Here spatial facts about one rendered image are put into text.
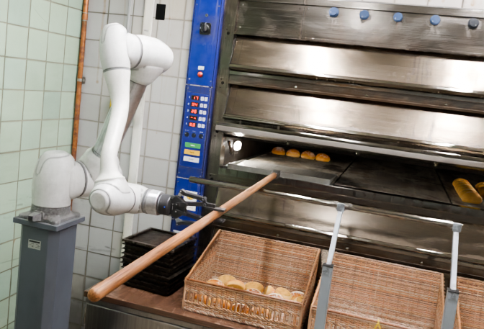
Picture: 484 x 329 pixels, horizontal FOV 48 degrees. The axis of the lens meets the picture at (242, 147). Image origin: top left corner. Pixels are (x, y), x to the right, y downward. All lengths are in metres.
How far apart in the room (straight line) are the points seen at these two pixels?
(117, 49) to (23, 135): 1.04
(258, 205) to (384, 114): 0.80
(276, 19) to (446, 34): 0.83
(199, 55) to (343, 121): 0.82
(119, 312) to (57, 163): 0.82
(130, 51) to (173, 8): 1.00
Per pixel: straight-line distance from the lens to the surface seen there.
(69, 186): 2.33
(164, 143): 3.05
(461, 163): 2.64
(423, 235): 2.84
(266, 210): 2.90
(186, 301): 2.61
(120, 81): 2.05
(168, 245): 1.52
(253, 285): 2.84
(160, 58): 2.18
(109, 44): 2.08
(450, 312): 2.31
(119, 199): 1.84
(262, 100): 2.87
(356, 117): 2.78
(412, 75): 2.76
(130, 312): 2.71
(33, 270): 2.40
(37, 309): 2.44
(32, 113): 3.00
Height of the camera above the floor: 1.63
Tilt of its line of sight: 7 degrees down
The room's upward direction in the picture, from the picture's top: 7 degrees clockwise
